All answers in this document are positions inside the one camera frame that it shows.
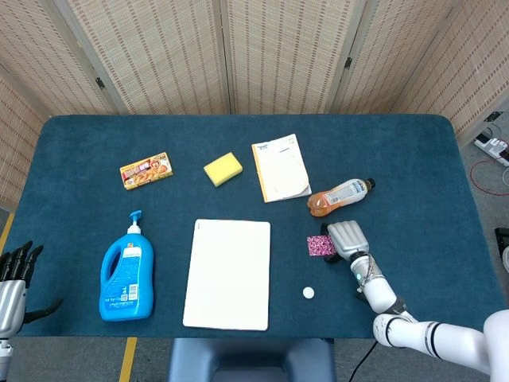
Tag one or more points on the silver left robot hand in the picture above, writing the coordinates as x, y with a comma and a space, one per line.
12, 302

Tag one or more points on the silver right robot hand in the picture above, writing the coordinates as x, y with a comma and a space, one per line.
348, 238

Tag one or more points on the pink patterned card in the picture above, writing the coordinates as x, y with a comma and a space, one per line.
320, 246

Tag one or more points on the small white round puck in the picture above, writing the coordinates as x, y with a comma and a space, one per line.
308, 292

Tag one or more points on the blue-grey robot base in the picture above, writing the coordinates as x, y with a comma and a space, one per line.
250, 360

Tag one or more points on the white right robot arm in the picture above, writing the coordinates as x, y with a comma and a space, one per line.
409, 330

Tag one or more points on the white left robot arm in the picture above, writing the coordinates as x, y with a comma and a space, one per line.
4, 358

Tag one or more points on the orange drink plastic bottle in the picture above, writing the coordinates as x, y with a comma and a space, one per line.
338, 197

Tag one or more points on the teal tablecloth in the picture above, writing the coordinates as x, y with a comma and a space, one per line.
417, 191

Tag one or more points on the cream notebook with orange spine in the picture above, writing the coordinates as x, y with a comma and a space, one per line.
282, 169

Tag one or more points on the blue detergent pump bottle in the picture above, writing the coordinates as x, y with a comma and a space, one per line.
127, 286

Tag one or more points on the white cutting board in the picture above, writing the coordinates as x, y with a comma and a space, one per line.
226, 274

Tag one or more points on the yellow sponge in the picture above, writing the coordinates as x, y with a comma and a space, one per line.
222, 169

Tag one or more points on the black box on floor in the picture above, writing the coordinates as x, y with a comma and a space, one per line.
502, 238

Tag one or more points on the white power strip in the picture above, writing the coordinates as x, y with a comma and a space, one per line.
493, 145

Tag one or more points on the black screen hinge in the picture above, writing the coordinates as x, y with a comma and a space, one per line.
99, 83
348, 63

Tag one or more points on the yellow curry box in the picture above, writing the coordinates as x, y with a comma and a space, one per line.
146, 170

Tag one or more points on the woven folding screen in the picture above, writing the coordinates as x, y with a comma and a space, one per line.
159, 51

